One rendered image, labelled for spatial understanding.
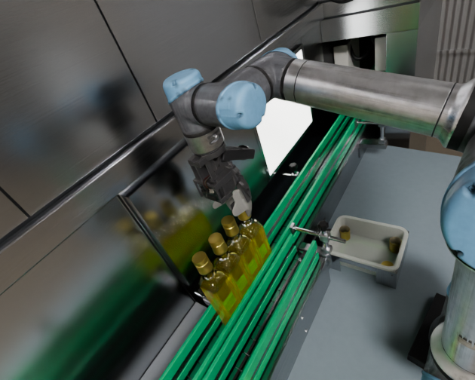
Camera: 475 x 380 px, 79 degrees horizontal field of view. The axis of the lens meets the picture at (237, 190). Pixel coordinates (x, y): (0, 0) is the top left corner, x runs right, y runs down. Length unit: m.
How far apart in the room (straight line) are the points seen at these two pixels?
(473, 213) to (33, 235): 0.61
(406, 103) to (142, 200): 0.53
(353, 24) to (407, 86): 0.99
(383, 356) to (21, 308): 0.83
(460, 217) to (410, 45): 1.14
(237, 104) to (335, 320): 0.72
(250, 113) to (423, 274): 0.79
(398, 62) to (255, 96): 1.05
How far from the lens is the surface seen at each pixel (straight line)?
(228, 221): 0.71
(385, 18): 1.43
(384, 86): 0.49
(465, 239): 0.37
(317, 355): 0.95
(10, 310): 0.67
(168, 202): 0.72
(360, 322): 0.98
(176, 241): 0.78
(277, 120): 1.09
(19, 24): 0.62
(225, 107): 0.47
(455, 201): 0.35
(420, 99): 0.48
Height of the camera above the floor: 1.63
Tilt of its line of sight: 37 degrees down
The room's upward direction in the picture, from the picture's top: 21 degrees counter-clockwise
